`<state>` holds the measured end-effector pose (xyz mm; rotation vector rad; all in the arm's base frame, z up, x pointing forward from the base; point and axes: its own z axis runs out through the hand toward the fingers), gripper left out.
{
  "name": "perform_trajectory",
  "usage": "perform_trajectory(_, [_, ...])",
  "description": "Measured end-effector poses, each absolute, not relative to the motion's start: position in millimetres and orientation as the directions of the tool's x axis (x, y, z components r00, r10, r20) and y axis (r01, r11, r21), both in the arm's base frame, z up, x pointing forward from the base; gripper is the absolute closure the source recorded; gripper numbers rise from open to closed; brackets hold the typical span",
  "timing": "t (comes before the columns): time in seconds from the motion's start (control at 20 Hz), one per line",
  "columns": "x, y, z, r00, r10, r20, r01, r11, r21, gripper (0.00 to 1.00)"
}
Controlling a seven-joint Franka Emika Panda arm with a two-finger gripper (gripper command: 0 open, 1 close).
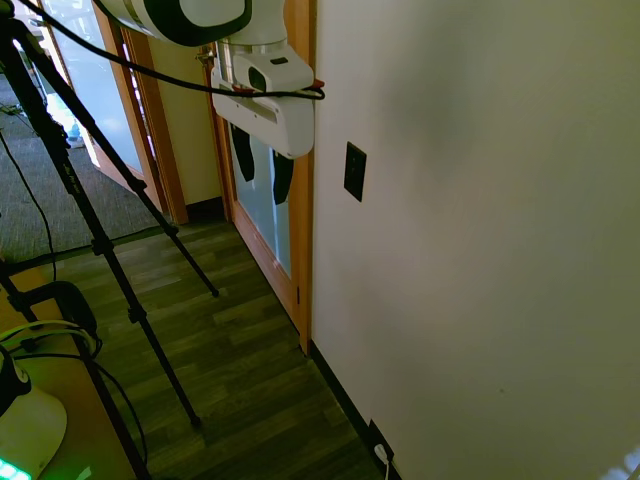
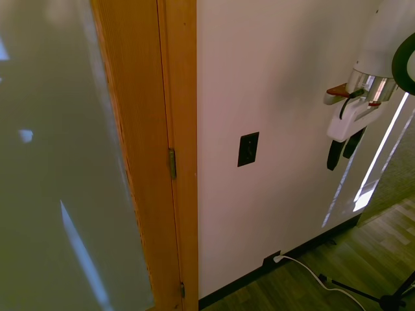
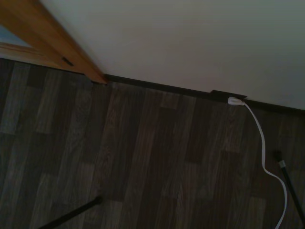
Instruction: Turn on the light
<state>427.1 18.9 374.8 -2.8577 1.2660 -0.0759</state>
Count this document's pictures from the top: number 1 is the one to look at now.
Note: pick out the black camera tripod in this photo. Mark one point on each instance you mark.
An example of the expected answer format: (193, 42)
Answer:
(75, 185)

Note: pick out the wood door with frosted glass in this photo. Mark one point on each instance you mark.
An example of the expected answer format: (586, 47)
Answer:
(265, 210)

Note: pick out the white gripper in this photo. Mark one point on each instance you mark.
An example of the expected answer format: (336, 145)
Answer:
(280, 125)

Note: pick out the wood framed glass partition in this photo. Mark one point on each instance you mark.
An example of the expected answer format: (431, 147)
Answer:
(115, 100)

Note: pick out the dark light switch plate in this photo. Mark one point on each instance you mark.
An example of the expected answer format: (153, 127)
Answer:
(355, 171)

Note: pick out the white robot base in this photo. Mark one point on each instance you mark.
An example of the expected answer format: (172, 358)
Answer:
(30, 425)

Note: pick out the black wall outlet plate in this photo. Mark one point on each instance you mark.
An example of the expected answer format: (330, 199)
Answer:
(380, 437)

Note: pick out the black table clamp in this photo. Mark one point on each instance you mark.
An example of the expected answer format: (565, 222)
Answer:
(65, 305)

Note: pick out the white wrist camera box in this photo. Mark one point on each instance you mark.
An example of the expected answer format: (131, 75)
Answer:
(280, 70)

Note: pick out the black baseboard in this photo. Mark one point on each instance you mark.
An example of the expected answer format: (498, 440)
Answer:
(345, 400)

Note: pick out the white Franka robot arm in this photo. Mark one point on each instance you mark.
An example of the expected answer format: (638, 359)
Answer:
(165, 15)

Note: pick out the white power plug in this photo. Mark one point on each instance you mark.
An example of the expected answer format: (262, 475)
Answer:
(381, 452)

